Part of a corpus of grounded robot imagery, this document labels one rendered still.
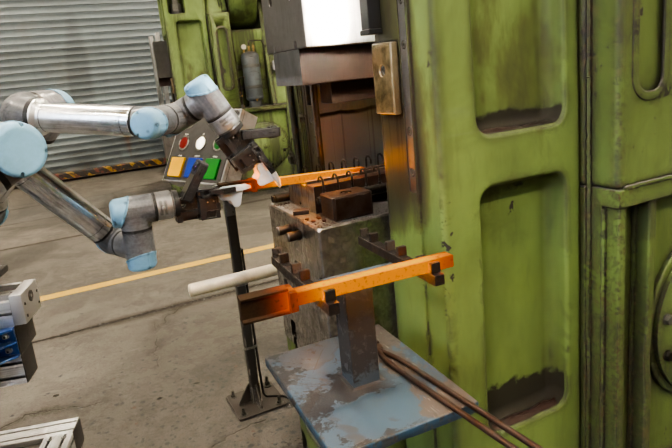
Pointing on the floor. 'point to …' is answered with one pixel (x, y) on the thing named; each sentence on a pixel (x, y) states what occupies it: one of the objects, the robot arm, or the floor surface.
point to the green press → (218, 36)
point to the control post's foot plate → (241, 406)
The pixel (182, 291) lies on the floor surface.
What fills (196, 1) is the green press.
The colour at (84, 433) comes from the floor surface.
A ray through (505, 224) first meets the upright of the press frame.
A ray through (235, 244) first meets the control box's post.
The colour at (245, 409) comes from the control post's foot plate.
